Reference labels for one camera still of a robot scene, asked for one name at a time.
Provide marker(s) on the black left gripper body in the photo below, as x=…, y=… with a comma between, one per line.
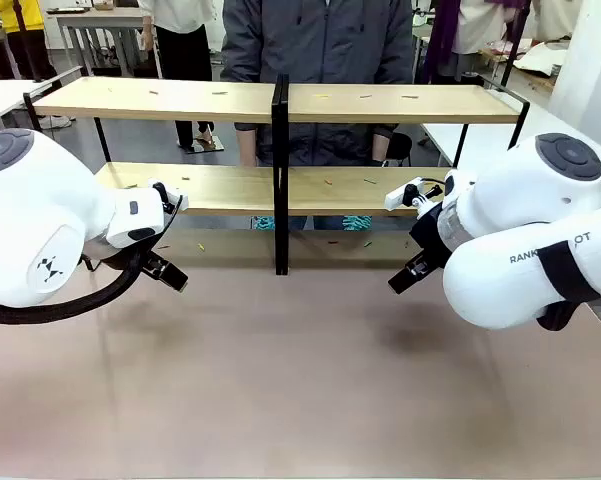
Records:
x=146, y=261

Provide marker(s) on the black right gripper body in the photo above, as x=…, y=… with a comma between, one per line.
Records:
x=427, y=235

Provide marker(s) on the wooden shelf rack black frame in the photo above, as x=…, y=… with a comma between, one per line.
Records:
x=180, y=102

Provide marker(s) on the person's right forearm grey sleeve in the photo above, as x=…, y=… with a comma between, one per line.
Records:
x=237, y=60

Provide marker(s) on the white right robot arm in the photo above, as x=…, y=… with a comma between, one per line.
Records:
x=505, y=280

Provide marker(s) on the person's left forearm grey sleeve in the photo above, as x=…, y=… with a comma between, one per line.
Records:
x=397, y=60

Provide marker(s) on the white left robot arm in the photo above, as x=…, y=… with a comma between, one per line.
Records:
x=40, y=210

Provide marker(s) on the person's left hand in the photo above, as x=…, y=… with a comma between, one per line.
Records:
x=382, y=152

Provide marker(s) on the person's right hand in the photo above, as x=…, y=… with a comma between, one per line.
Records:
x=247, y=150

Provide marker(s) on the black chair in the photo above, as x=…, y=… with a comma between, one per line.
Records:
x=402, y=147

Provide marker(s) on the bystander with purple scarf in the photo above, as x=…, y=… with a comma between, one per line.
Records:
x=445, y=35

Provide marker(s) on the wooden table with papers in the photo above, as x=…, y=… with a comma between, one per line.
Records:
x=530, y=57

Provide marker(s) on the dark stand pole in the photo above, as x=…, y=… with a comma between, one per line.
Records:
x=516, y=45

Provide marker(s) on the person torso grey jacket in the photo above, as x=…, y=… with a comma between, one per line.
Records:
x=325, y=45

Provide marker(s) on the white side table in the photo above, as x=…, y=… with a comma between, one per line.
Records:
x=5, y=97

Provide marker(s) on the bystander white top black trousers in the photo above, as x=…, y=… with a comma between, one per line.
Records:
x=180, y=45

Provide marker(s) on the grey metal table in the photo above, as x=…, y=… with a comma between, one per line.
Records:
x=105, y=20

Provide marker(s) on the black tripod pole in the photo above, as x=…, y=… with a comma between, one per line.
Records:
x=25, y=40

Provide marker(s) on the bystander in yellow jacket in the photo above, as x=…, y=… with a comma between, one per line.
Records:
x=15, y=20

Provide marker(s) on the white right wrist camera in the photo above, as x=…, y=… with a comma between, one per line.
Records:
x=395, y=198

